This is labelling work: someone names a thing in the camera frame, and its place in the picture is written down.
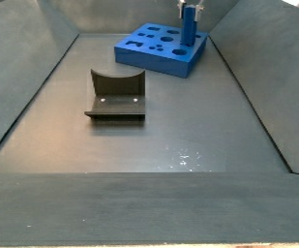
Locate blue star prism peg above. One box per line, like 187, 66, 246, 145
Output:
182, 6, 197, 47

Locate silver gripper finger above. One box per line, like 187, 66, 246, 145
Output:
178, 0, 187, 19
194, 0, 205, 22

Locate blue shape sorting board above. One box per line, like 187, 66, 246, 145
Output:
114, 23, 207, 78

